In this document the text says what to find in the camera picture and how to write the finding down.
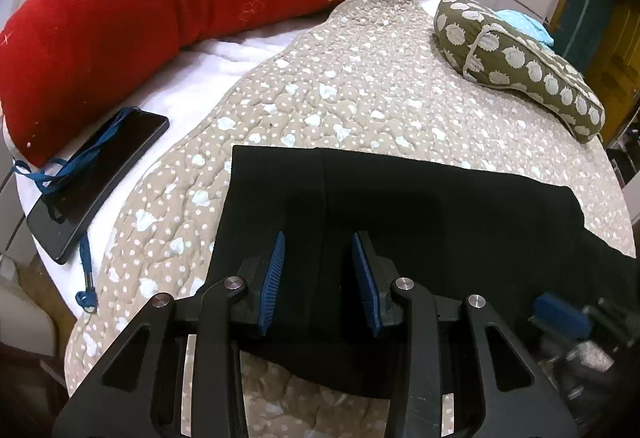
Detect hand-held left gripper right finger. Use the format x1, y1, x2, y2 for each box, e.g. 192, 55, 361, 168
351, 232, 581, 438

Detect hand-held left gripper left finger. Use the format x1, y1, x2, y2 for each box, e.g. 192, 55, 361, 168
50, 230, 287, 438

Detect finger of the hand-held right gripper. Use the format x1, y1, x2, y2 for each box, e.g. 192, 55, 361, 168
531, 295, 592, 340

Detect black pants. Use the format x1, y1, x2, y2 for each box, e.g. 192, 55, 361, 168
207, 145, 640, 401

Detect beige dotted quilted blanket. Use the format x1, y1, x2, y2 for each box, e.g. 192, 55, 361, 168
65, 0, 638, 438

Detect black smartphone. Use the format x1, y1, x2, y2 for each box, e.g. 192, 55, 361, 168
26, 106, 171, 265

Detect olive patterned pillow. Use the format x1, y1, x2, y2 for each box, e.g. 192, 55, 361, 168
433, 0, 606, 145

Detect light blue cloth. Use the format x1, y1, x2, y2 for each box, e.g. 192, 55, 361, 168
496, 8, 555, 46

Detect blue lanyard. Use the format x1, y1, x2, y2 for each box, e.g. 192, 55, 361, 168
12, 108, 143, 315

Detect yellow wooden door frame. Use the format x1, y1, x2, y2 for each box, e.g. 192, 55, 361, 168
545, 0, 640, 149

